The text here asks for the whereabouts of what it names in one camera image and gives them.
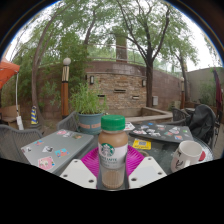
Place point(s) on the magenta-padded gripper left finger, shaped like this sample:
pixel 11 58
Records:
pixel 77 171

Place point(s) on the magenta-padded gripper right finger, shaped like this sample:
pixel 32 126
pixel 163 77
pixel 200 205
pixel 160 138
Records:
pixel 146 170

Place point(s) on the green-capped coffee drink bottle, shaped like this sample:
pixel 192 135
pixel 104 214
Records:
pixel 112 156

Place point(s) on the yellow card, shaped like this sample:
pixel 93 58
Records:
pixel 141 144

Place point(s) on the grey laptop with stickers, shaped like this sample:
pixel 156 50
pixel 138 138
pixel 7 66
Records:
pixel 56 146

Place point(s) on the black laptop with stickers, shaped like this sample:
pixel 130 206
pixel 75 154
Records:
pixel 163 131

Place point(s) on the white ceramic mug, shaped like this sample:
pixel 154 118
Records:
pixel 186 153

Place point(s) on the white sticker sheet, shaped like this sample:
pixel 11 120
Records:
pixel 129 126

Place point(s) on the grey wicker chair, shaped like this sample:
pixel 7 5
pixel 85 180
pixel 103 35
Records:
pixel 15 141
pixel 68 122

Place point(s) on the potted plant in blue pot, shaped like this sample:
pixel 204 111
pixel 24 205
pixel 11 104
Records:
pixel 89 121

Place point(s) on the black metal chair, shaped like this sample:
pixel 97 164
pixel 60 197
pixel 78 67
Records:
pixel 179 114

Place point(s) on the grey utility box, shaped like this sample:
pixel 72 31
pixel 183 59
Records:
pixel 155 100

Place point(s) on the blue yellow striped bollard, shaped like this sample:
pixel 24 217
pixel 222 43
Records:
pixel 34 115

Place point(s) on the black jacket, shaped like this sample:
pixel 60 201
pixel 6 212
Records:
pixel 201 121

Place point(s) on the large dark-trunked tree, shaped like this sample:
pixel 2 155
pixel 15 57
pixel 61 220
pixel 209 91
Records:
pixel 149 83

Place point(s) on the cardboard box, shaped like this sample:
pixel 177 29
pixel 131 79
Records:
pixel 9 113

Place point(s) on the leaning grey-trunked tree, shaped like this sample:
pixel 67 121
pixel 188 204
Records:
pixel 36 86

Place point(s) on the closed maroon patio umbrella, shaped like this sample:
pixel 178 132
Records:
pixel 218 90

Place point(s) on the orange canopy with white pole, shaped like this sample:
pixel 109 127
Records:
pixel 7 70

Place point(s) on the stone brick fountain wall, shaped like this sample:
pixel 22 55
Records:
pixel 116 90

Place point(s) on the black wall lamp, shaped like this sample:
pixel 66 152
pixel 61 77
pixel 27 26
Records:
pixel 91 80
pixel 143 83

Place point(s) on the slim tree by wall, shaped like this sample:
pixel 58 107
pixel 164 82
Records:
pixel 184 76

